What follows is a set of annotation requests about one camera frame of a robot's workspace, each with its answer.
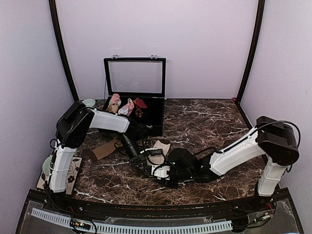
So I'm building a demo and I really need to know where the beige patterned rolled sock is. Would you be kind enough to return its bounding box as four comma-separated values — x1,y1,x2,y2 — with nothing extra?
106,103,119,114

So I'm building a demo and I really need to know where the floral placemat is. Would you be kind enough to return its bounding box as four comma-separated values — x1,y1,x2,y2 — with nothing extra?
36,156,82,195

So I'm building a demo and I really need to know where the black box with glass lid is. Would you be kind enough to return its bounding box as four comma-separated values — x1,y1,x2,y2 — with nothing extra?
102,56,166,137

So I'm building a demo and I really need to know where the pink white rolled sock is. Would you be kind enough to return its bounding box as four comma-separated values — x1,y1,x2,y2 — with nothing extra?
117,98,135,116

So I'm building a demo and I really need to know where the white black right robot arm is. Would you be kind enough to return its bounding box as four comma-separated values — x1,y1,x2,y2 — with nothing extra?
166,116,301,212

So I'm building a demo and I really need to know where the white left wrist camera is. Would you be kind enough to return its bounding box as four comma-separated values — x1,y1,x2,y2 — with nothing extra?
143,148,163,156

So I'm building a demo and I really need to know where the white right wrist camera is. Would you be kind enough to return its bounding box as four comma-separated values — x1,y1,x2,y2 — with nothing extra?
151,165,171,180

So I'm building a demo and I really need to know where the white slotted cable duct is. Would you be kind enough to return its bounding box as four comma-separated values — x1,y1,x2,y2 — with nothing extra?
31,207,233,233

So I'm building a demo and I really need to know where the small circuit board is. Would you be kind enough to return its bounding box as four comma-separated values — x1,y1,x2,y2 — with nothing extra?
70,219,91,230

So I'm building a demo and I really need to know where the black right frame post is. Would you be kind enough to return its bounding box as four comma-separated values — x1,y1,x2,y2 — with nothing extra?
236,0,265,105

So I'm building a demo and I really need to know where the pale green bowl on mat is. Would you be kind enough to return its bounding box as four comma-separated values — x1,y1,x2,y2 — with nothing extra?
42,155,52,176

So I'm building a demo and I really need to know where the black frame post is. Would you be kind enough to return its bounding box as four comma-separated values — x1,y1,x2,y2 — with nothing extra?
48,0,79,101
236,0,265,105

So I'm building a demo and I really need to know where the tan ribbed sock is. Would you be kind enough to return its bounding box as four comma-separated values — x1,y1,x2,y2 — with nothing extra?
86,139,120,161

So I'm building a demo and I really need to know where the brown patterned small sock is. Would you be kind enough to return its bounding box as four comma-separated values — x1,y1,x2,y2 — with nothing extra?
135,108,144,117

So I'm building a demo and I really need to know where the cream brown block sock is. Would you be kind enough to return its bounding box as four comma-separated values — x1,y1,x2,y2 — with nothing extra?
147,139,171,166

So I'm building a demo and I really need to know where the black front table rail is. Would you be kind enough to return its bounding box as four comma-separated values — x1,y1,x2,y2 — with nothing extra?
22,189,290,220

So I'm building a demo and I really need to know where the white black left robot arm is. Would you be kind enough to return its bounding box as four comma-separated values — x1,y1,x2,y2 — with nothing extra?
48,101,145,193

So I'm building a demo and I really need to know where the dark red folded sock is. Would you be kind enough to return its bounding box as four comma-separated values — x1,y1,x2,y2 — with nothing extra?
133,98,148,109

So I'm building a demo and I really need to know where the pale green bowl at back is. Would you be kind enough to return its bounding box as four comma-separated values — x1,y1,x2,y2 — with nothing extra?
82,98,96,107

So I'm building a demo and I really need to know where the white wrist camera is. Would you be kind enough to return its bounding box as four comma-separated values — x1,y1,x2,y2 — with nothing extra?
151,165,171,180
143,148,163,156

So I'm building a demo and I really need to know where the black left frame post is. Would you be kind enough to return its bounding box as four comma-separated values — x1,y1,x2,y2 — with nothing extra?
48,0,79,101

